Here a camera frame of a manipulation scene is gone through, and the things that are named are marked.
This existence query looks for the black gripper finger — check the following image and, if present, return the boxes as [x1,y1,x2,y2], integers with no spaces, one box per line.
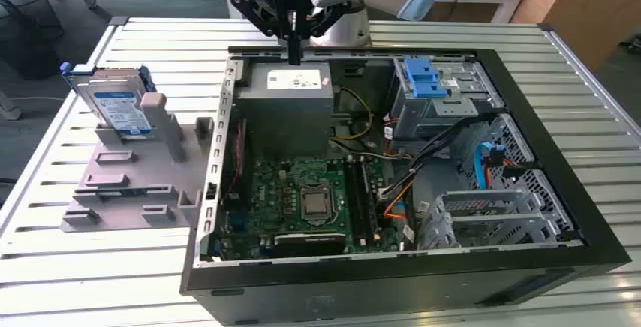
[294,1,353,66]
[230,0,298,66]

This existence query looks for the hard disk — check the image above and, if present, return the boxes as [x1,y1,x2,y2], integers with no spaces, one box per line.
[57,62,155,141]

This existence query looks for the blue data wire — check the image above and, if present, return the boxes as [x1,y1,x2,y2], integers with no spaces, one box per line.
[470,141,507,192]

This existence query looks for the power wire with black plug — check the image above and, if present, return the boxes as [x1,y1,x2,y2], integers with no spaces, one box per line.
[493,156,541,180]

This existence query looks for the metal disk bay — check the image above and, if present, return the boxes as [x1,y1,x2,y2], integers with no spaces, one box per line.
[418,187,572,249]

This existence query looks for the blue plastic drive latch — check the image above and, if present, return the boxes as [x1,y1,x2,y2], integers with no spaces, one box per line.
[402,58,447,99]

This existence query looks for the grey power supply unit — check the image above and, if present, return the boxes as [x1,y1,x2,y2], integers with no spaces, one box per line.
[234,60,335,159]

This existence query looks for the metal drive cage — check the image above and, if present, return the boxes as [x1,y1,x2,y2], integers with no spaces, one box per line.
[390,56,505,144]

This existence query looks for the green motherboard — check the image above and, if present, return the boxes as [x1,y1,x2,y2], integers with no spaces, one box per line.
[219,156,402,260]

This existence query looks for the black RAM stick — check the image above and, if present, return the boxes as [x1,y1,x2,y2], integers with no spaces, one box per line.
[359,160,382,242]

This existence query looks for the silver CPU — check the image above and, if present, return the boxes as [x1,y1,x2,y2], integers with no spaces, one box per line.
[302,190,331,219]

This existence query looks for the grey parts rack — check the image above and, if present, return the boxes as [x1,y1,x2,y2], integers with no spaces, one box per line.
[59,92,216,234]

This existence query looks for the wooden cabinet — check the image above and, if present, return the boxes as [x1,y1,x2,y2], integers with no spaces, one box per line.
[510,0,641,73]

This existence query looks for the blue-green RAM stick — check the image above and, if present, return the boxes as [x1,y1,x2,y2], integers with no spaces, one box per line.
[96,187,151,198]

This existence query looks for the black graphics card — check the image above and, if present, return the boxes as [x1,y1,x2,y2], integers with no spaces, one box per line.
[272,231,347,259]

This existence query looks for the black open PC case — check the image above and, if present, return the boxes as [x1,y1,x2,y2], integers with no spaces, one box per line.
[178,45,633,326]

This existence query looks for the yellow wire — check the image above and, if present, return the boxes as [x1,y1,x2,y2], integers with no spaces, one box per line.
[329,86,375,143]

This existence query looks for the red black twisted wire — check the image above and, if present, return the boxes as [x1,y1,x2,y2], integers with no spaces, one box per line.
[236,118,251,178]

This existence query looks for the black cable bundle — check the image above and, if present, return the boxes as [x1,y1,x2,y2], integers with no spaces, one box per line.
[379,112,502,200]

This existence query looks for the orange wire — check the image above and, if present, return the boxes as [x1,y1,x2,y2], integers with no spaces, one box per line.
[382,195,407,224]

